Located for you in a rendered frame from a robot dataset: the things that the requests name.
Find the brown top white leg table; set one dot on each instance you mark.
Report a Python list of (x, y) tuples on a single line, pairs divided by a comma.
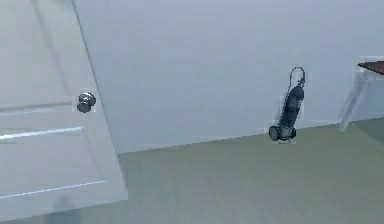
[(356, 93)]

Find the black upright vacuum cleaner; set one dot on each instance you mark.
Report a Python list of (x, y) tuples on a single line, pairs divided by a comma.
[(290, 110)]

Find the white panelled room door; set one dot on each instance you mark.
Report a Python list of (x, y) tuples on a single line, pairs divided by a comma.
[(43, 140)]

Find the silver round door knob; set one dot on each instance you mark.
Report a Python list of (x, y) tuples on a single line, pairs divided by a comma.
[(86, 101)]

